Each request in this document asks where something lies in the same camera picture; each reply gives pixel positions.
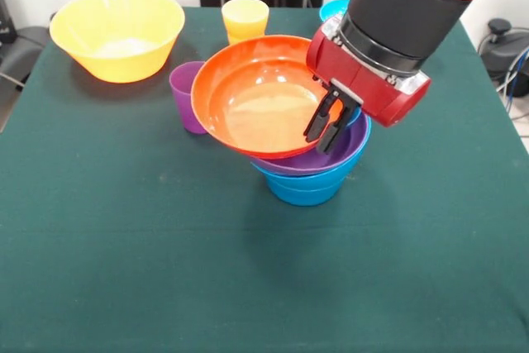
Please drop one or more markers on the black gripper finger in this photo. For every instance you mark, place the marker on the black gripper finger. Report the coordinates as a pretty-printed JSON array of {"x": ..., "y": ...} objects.
[
  {"x": 320, "y": 119},
  {"x": 336, "y": 134}
]

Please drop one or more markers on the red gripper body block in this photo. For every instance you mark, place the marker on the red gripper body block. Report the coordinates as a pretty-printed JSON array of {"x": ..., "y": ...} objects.
[{"x": 363, "y": 88}]

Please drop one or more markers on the large purple plastic bowl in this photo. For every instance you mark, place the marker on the large purple plastic bowl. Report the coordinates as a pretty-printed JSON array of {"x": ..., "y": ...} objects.
[{"x": 351, "y": 150}]

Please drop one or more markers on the small dark blue bowl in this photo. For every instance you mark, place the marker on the small dark blue bowl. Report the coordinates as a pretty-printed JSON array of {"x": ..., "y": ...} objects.
[{"x": 354, "y": 119}]

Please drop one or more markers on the medium light blue bowl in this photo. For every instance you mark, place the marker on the medium light blue bowl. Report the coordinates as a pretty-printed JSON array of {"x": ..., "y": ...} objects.
[{"x": 330, "y": 177}]

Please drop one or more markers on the orange shallow plastic bowl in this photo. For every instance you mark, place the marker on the orange shallow plastic bowl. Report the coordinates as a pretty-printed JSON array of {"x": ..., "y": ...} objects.
[{"x": 248, "y": 96}]

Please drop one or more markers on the large yellow plastic bowl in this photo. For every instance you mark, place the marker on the large yellow plastic bowl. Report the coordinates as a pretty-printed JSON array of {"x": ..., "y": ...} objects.
[{"x": 115, "y": 26}]

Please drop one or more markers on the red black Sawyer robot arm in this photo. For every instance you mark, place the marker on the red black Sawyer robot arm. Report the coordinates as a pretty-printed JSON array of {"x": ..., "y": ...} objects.
[{"x": 413, "y": 6}]

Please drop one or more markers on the small light blue bowl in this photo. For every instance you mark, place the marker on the small light blue bowl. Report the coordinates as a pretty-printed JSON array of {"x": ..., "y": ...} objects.
[{"x": 306, "y": 198}]

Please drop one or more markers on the small cyan plastic bowl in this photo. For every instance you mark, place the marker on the small cyan plastic bowl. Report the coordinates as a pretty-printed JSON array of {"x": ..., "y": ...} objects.
[{"x": 332, "y": 10}]

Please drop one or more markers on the yellow plastic cup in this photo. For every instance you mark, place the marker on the yellow plastic cup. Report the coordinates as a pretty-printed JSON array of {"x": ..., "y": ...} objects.
[
  {"x": 241, "y": 39},
  {"x": 245, "y": 18}
]

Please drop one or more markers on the purple plastic cup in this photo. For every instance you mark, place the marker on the purple plastic cup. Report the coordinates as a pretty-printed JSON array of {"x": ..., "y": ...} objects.
[{"x": 182, "y": 96}]

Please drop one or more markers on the dark green tablecloth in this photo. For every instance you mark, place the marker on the dark green tablecloth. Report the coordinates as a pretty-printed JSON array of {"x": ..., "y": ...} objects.
[{"x": 264, "y": 266}]

